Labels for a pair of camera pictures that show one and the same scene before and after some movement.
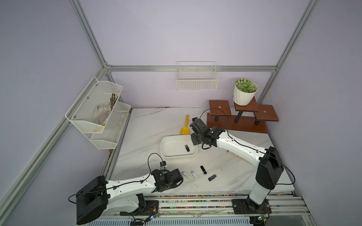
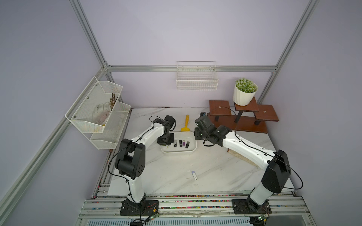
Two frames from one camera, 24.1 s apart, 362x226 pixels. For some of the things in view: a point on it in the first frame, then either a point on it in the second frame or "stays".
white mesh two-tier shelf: (95, 112) stays
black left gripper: (172, 185) → (171, 141)
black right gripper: (195, 142) → (197, 132)
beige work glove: (244, 159) stays
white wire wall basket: (196, 76) stays
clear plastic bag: (101, 112) stays
